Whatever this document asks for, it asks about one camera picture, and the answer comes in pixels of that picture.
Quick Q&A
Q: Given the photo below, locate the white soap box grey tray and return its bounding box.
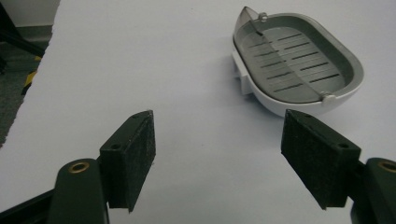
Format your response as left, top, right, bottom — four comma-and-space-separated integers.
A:
231, 6, 365, 119

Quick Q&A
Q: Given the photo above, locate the black metal stand leg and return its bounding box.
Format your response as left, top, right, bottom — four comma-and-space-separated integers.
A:
0, 2, 47, 59

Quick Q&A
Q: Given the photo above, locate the yellow black floor marker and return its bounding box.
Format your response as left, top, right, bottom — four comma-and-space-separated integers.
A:
21, 55, 43, 96

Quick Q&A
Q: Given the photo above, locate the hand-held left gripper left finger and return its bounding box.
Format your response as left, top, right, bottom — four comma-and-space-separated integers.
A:
98, 109, 157, 214

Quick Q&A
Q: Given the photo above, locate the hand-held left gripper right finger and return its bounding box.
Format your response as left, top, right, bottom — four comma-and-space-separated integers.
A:
280, 108, 363, 211

